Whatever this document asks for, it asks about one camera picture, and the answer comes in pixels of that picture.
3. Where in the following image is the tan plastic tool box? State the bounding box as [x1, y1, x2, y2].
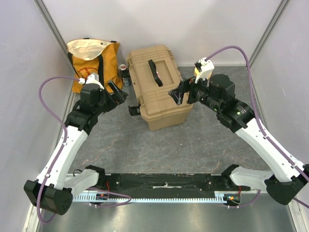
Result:
[127, 44, 193, 131]

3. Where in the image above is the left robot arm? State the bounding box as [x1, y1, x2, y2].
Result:
[24, 81, 128, 215]

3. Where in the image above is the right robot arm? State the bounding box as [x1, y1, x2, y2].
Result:
[168, 74, 309, 205]

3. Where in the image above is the energy drink can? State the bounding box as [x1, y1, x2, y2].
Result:
[118, 64, 131, 87]

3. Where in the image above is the yellow tote bag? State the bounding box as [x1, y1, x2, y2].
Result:
[67, 38, 123, 93]

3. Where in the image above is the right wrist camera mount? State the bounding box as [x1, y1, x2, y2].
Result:
[195, 58, 214, 84]

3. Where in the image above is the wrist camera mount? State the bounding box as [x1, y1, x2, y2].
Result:
[78, 73, 105, 89]
[195, 58, 214, 84]

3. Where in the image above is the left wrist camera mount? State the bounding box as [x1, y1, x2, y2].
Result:
[78, 73, 105, 89]

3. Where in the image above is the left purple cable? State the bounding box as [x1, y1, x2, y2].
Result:
[36, 76, 132, 224]

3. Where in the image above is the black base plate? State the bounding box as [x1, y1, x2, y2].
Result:
[98, 173, 241, 191]

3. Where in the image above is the slotted cable duct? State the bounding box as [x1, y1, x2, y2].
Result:
[73, 188, 238, 203]

